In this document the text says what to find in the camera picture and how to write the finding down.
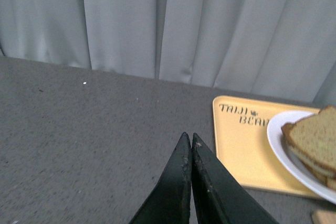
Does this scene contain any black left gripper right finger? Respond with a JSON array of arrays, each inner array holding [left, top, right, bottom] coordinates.
[[192, 133, 278, 223]]

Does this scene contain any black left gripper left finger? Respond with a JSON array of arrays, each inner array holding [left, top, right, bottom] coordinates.
[[130, 132, 192, 223]]

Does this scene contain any white round plate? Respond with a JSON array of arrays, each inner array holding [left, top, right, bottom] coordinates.
[[267, 111, 335, 204]]

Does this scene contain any bread slice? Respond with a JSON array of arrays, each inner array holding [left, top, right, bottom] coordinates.
[[281, 122, 336, 191], [286, 105, 335, 178]]

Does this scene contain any yellow bear tray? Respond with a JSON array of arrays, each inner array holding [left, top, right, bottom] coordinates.
[[213, 95, 321, 198]]

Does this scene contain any wooden cutting board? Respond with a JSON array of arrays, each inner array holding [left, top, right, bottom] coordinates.
[[311, 210, 336, 224]]

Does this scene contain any grey curtain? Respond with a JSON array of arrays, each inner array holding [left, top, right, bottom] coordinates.
[[1, 0, 335, 104]]

